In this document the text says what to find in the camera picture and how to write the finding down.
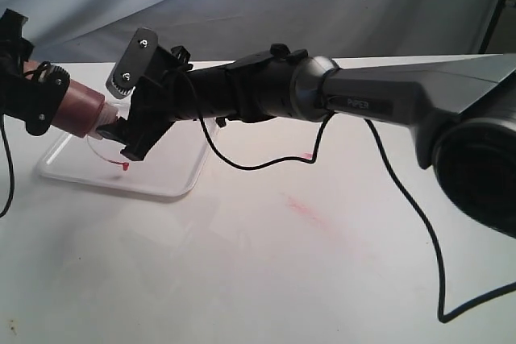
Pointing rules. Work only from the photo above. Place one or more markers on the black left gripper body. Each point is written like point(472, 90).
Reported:
point(31, 96)

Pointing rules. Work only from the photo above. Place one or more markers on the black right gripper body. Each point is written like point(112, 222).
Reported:
point(151, 102)

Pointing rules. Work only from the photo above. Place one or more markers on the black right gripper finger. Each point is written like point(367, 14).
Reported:
point(114, 131)

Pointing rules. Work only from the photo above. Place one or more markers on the red sauce squeeze bottle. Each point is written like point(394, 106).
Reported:
point(81, 111)

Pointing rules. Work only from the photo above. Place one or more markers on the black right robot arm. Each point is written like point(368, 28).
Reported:
point(460, 113)

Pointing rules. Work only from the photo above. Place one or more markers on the red sauce blob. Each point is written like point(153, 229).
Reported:
point(120, 167)

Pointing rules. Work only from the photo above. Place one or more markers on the white plastic tray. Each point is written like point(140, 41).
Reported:
point(169, 170)

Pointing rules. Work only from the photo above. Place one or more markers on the grey backdrop cloth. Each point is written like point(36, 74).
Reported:
point(99, 30)

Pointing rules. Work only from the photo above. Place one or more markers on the black tripod stand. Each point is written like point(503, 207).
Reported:
point(500, 5)

